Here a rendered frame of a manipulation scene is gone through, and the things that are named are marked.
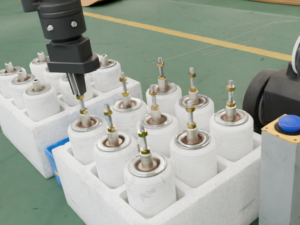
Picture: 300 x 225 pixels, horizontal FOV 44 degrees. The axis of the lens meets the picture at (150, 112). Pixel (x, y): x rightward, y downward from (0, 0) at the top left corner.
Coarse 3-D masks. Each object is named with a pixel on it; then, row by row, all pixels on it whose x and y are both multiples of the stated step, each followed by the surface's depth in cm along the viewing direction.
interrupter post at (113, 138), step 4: (108, 132) 76; (112, 132) 76; (116, 132) 77; (108, 136) 77; (112, 136) 77; (116, 136) 77; (108, 140) 78; (112, 140) 77; (116, 140) 77; (112, 144) 77
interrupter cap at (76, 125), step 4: (92, 116) 89; (96, 116) 89; (76, 120) 88; (80, 120) 88; (92, 120) 88; (96, 120) 87; (100, 120) 87; (72, 124) 87; (76, 124) 87; (80, 124) 87; (92, 124) 86; (96, 124) 86; (100, 124) 85; (72, 128) 85; (76, 128) 85; (80, 128) 85; (84, 128) 85; (88, 128) 84; (92, 128) 84; (96, 128) 84; (80, 132) 84
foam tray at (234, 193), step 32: (64, 160) 87; (224, 160) 80; (256, 160) 79; (64, 192) 98; (96, 192) 76; (192, 192) 72; (224, 192) 75; (256, 192) 84; (96, 224) 85; (128, 224) 68; (160, 224) 66; (192, 224) 72; (224, 224) 79
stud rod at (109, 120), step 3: (105, 105) 74; (108, 105) 74; (105, 108) 74; (108, 108) 74; (108, 117) 75; (111, 117) 76; (108, 120) 75; (111, 120) 76; (108, 123) 76; (111, 123) 76; (108, 126) 76; (111, 126) 76
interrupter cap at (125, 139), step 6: (120, 132) 81; (102, 138) 80; (120, 138) 79; (126, 138) 78; (96, 144) 78; (102, 144) 78; (108, 144) 78; (120, 144) 77; (126, 144) 76; (102, 150) 76; (108, 150) 75; (114, 150) 75
